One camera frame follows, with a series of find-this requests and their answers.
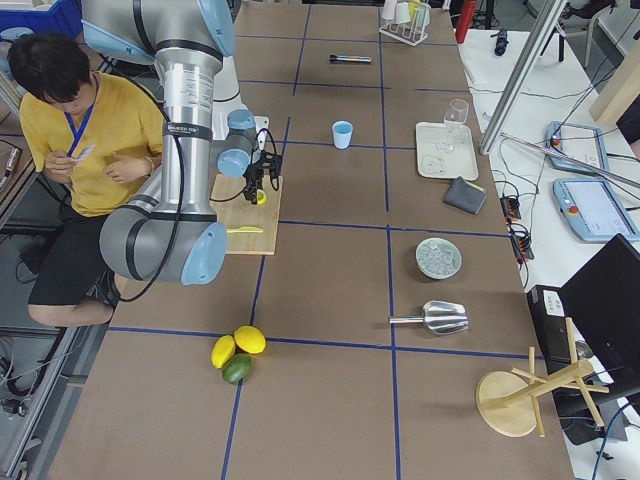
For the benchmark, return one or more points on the green bowl of ice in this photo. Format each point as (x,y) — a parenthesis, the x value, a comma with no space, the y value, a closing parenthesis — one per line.
(438,258)

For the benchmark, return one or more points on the cream bear print tray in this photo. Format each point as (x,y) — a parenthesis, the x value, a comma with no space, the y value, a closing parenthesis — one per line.
(445,154)

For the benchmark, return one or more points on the blue teach pendant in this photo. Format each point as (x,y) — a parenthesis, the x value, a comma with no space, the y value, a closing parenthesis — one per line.
(580,142)
(593,211)

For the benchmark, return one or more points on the aluminium frame post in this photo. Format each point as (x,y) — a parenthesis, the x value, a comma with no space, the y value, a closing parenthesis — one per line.
(543,26)

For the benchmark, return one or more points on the bamboo cutting board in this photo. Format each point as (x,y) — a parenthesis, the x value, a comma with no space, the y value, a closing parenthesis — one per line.
(233,210)

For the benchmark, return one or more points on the yellow plastic knife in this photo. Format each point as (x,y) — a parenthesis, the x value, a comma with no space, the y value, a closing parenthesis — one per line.
(245,230)

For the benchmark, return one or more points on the light blue paper cup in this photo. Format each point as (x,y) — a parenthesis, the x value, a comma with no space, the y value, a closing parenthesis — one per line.
(342,132)

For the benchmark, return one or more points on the whole yellow lemon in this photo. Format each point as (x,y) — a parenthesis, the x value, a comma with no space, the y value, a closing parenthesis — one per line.
(223,350)
(250,339)

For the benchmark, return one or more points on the stainless steel ice scoop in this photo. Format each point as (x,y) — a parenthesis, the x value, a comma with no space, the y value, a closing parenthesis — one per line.
(438,317)

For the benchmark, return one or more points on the clear wine glass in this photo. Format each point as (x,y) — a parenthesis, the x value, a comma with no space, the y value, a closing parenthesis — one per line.
(455,116)

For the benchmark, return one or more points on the black laptop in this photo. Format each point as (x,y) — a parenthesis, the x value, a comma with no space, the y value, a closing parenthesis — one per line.
(602,299)

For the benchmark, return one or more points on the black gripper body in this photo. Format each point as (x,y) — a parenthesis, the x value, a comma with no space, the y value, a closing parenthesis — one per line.
(252,175)

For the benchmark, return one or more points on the white wire cup rack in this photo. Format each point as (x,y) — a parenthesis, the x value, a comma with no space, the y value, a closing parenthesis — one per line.
(405,21)

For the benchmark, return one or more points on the green lime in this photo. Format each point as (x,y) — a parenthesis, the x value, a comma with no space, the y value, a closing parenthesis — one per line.
(237,368)

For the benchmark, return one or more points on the round wooden stand base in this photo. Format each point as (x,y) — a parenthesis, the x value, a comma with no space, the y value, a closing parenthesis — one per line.
(508,401)

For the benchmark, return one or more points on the person in yellow shirt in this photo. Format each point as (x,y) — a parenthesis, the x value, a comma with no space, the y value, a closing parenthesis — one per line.
(100,136)

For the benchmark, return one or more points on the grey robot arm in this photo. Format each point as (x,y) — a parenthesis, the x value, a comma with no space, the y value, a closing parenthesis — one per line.
(168,230)

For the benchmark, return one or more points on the steel muddler black tip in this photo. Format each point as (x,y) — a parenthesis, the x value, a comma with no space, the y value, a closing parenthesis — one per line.
(349,59)

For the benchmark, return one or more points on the dark grey folded cloth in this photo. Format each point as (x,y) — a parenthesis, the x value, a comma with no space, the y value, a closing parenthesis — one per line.
(465,196)

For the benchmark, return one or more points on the yellow lemon slice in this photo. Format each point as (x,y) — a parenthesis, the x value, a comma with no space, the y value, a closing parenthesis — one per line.
(264,198)

